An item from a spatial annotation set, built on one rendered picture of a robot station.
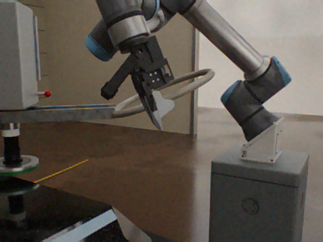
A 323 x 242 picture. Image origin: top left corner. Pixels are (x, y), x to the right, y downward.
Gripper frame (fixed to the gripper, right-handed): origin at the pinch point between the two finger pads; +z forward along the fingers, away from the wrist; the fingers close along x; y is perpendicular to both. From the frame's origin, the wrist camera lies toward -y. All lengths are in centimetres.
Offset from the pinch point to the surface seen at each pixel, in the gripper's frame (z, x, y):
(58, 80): -124, 707, -29
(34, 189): 9, 61, -42
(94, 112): -10, 65, -10
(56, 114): -15, 67, -24
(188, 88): -4.8, 41.9, 24.9
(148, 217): 87, 204, 5
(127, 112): -5, 51, 2
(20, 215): 13, 38, -45
